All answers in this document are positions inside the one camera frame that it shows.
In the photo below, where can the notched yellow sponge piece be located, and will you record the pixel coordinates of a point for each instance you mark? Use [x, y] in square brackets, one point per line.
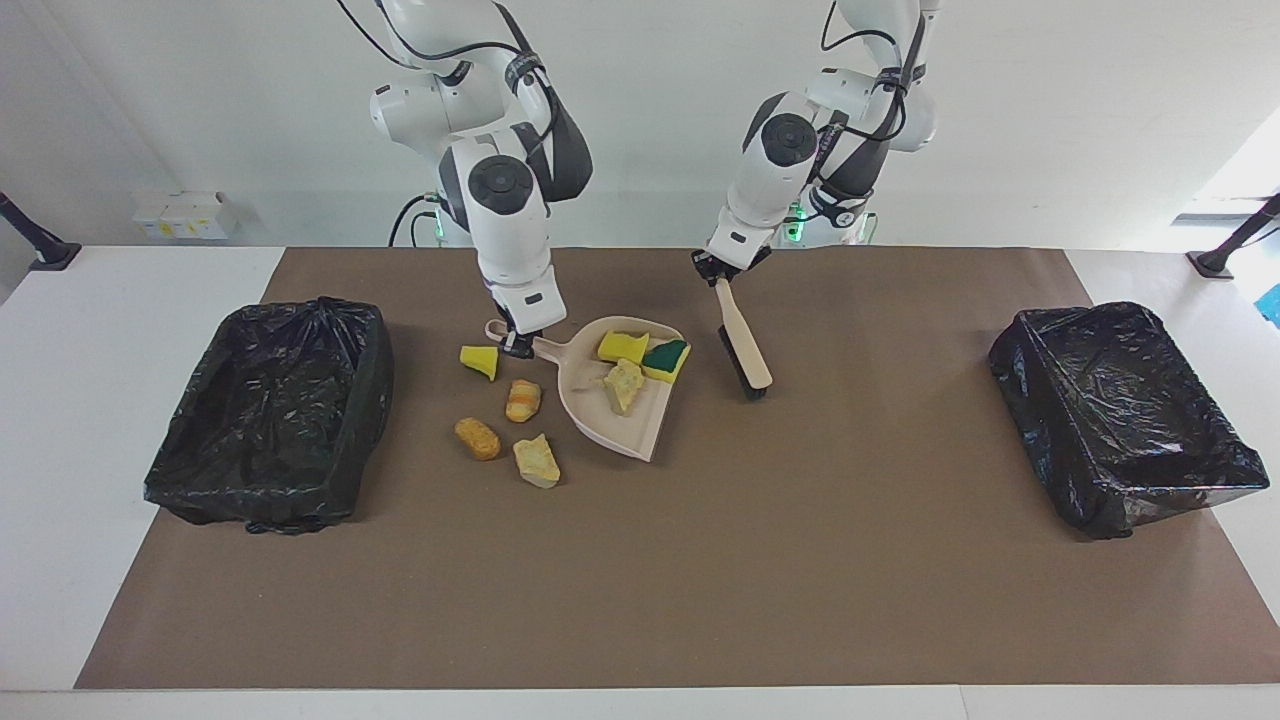
[620, 347]

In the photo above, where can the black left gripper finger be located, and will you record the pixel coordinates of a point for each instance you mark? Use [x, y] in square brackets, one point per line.
[736, 282]
[703, 268]

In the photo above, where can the brown table mat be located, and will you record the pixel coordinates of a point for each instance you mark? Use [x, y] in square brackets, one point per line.
[850, 600]

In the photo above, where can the pale bread chunk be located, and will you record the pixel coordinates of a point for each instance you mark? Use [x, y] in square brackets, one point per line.
[537, 462]

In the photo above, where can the small yellow sponge wedge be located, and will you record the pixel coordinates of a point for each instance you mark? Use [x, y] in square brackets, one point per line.
[478, 359]

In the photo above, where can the white wall socket box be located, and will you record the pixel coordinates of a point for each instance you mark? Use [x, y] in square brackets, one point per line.
[185, 215]

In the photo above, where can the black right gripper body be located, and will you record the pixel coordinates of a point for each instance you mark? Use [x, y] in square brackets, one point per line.
[515, 328]

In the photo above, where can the blue object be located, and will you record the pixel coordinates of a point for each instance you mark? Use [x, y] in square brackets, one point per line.
[1272, 305]

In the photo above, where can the brown bread roll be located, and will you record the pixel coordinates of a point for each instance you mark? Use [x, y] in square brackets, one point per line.
[478, 439]

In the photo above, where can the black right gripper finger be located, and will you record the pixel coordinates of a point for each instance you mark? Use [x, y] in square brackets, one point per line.
[520, 349]

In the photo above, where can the rectangular yellow sponge piece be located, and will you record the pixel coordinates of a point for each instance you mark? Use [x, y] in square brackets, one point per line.
[668, 365]

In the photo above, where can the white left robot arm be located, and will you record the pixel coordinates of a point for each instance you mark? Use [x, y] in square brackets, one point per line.
[770, 190]

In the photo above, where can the striped croissant piece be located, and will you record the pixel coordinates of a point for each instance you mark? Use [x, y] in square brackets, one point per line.
[523, 401]

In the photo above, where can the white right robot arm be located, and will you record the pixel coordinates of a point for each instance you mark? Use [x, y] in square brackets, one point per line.
[500, 230]

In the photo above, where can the bin lined with black bag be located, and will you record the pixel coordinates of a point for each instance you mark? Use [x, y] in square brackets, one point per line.
[1120, 420]
[270, 420]

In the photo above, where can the beige hand brush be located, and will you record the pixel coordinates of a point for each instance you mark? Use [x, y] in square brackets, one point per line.
[745, 345]

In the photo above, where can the black stand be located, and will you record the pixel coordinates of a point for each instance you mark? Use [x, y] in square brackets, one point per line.
[55, 255]
[1215, 265]

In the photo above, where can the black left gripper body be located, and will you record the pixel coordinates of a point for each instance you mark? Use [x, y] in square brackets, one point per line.
[742, 270]

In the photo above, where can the beige plastic dustpan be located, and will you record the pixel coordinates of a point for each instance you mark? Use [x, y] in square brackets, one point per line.
[585, 395]

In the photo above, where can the torn orange-crust bread piece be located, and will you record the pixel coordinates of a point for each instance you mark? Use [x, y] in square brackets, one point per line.
[623, 387]

